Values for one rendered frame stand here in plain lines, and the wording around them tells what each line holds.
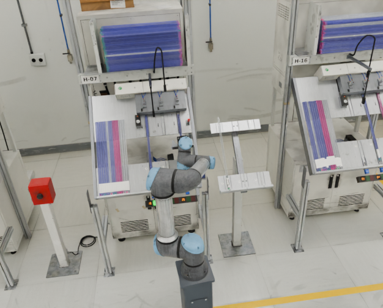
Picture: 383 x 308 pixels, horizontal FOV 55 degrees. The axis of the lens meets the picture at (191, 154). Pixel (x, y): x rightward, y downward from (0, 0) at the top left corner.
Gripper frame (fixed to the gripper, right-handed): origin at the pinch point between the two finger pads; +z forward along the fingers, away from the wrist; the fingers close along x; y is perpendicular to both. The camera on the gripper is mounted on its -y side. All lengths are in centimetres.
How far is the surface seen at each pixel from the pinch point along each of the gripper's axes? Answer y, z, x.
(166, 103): 31.1, 6.3, 7.2
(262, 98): 51, 180, -109
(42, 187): -17, 6, 94
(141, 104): 31.9, 6.6, 24.1
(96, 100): 39, 15, 55
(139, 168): -10.9, 1.7, 29.9
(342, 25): 70, -8, -114
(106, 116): 27, 11, 49
